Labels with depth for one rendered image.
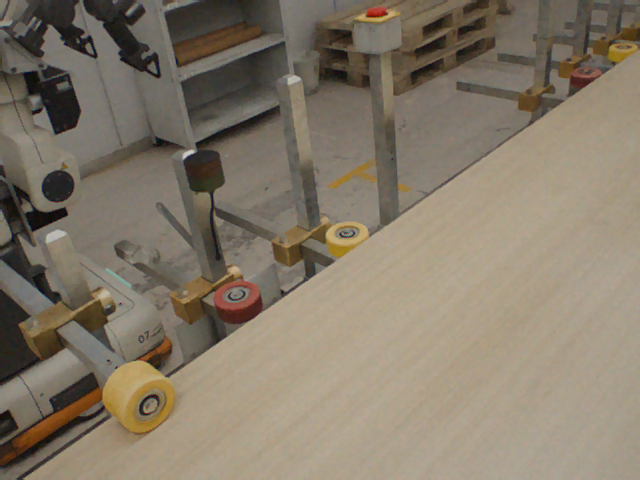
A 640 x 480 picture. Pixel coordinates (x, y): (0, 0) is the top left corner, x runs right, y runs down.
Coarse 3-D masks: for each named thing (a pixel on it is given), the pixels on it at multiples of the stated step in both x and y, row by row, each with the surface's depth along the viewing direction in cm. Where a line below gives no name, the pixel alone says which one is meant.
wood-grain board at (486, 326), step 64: (576, 128) 146; (448, 192) 128; (512, 192) 125; (576, 192) 122; (384, 256) 111; (448, 256) 109; (512, 256) 107; (576, 256) 105; (256, 320) 100; (320, 320) 99; (384, 320) 97; (448, 320) 95; (512, 320) 93; (576, 320) 92; (192, 384) 90; (256, 384) 88; (320, 384) 87; (384, 384) 86; (448, 384) 84; (512, 384) 83; (576, 384) 82; (128, 448) 81; (192, 448) 80; (256, 448) 79; (320, 448) 78; (384, 448) 77; (448, 448) 76; (512, 448) 75; (576, 448) 73
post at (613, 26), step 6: (612, 0) 210; (618, 0) 208; (612, 6) 211; (618, 6) 209; (612, 12) 211; (618, 12) 210; (612, 18) 212; (618, 18) 212; (612, 24) 213; (618, 24) 213; (606, 30) 216; (612, 30) 214; (618, 30) 215; (606, 60) 220
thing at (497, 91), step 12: (456, 84) 204; (468, 84) 201; (480, 84) 199; (492, 84) 198; (492, 96) 197; (504, 96) 194; (516, 96) 191; (540, 96) 186; (552, 96) 184; (564, 96) 183
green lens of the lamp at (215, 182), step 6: (222, 168) 103; (222, 174) 102; (192, 180) 101; (198, 180) 100; (204, 180) 100; (210, 180) 100; (216, 180) 101; (222, 180) 102; (192, 186) 101; (198, 186) 101; (204, 186) 101; (210, 186) 101; (216, 186) 101
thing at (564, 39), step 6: (534, 36) 231; (558, 36) 225; (564, 36) 223; (570, 36) 222; (558, 42) 226; (564, 42) 224; (570, 42) 222; (588, 42) 218; (612, 42) 212; (618, 42) 211; (624, 42) 210; (630, 42) 210; (636, 42) 209
